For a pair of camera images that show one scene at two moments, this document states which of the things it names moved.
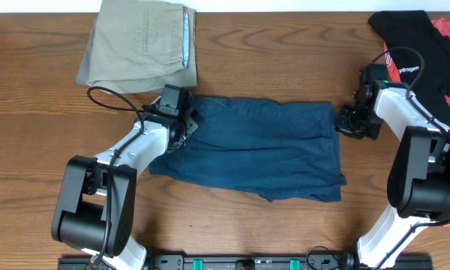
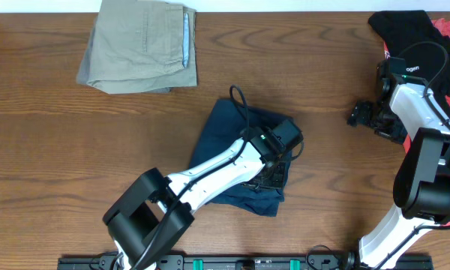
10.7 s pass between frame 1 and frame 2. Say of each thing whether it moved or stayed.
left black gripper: moved
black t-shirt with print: stayed
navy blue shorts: moved
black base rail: stayed
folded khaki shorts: stayed
